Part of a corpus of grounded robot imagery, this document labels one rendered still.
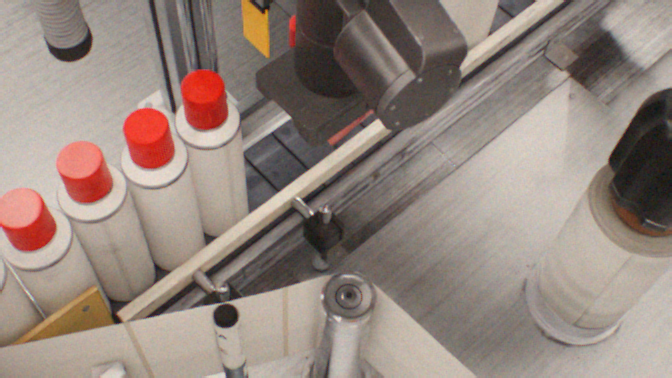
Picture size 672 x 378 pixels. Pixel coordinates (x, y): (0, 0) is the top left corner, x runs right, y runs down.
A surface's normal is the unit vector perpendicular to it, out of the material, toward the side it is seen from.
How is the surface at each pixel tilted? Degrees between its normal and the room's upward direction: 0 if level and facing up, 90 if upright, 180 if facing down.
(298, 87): 1
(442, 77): 91
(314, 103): 1
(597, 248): 90
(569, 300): 88
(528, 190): 0
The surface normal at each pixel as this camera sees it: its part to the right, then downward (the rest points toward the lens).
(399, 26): -0.80, 0.25
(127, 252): 0.62, 0.69
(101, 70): 0.05, -0.50
